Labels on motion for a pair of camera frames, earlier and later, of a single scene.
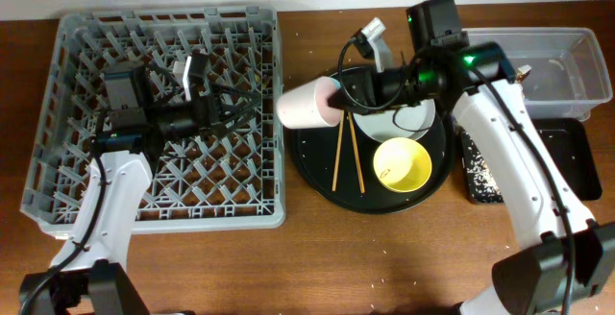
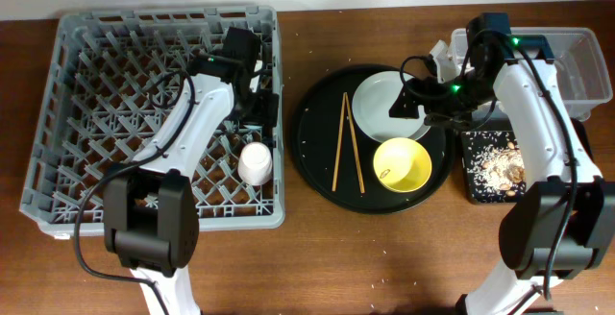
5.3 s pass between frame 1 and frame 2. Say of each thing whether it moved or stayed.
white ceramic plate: stayed
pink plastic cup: moved
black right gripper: moved
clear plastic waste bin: stayed
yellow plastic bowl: stayed
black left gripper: moved
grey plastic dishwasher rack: stayed
